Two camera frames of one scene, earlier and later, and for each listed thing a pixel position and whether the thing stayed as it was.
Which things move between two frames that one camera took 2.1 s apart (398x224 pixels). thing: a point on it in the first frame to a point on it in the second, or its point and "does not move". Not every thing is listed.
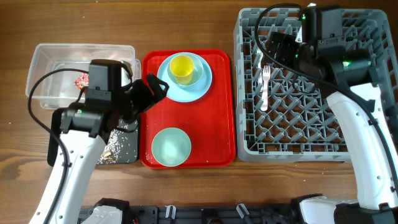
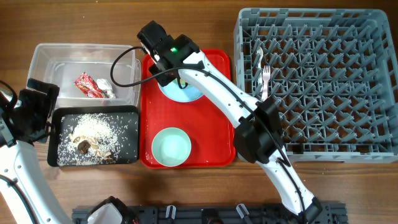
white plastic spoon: x=260 y=56 does not move
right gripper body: x=289 y=53 to x=161 y=77
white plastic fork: x=266 y=72 does not move
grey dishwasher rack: x=282 y=116 does not move
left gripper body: x=134 y=100 to x=35 y=108
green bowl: x=171 y=147 does not move
